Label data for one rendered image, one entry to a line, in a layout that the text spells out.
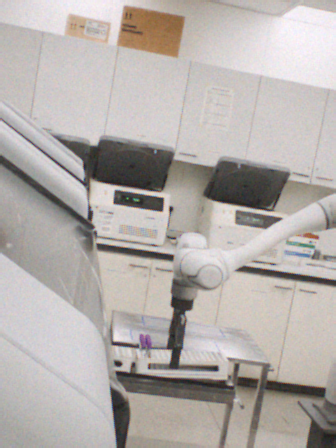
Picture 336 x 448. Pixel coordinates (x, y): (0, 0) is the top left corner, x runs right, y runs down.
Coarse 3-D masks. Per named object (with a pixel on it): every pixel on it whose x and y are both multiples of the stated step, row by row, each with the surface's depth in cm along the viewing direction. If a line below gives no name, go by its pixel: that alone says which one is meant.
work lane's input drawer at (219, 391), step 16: (128, 384) 209; (144, 384) 210; (160, 384) 211; (176, 384) 211; (192, 384) 213; (208, 384) 214; (224, 384) 216; (208, 400) 214; (224, 400) 214; (240, 400) 221
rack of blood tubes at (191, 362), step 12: (144, 360) 211; (156, 360) 211; (168, 360) 212; (180, 360) 212; (192, 360) 213; (204, 360) 214; (216, 360) 215; (144, 372) 211; (156, 372) 212; (168, 372) 212; (180, 372) 213; (192, 372) 213; (204, 372) 214; (216, 372) 215
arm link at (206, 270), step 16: (320, 208) 217; (288, 224) 216; (304, 224) 217; (320, 224) 217; (256, 240) 205; (272, 240) 209; (192, 256) 198; (208, 256) 194; (224, 256) 196; (240, 256) 199; (256, 256) 203; (192, 272) 193; (208, 272) 190; (224, 272) 193; (208, 288) 192
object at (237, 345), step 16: (112, 320) 269; (128, 320) 273; (144, 320) 277; (160, 320) 282; (112, 336) 249; (128, 336) 249; (160, 336) 257; (192, 336) 266; (208, 336) 270; (224, 336) 274; (240, 336) 279; (224, 352) 251; (240, 352) 255; (256, 352) 259; (272, 368) 255; (256, 400) 250; (224, 416) 295; (256, 416) 251; (224, 432) 295; (256, 432) 251
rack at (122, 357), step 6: (114, 348) 217; (120, 348) 218; (126, 348) 219; (114, 354) 211; (120, 354) 212; (126, 354) 214; (114, 360) 220; (120, 360) 210; (126, 360) 210; (114, 366) 210; (120, 366) 210; (126, 366) 210
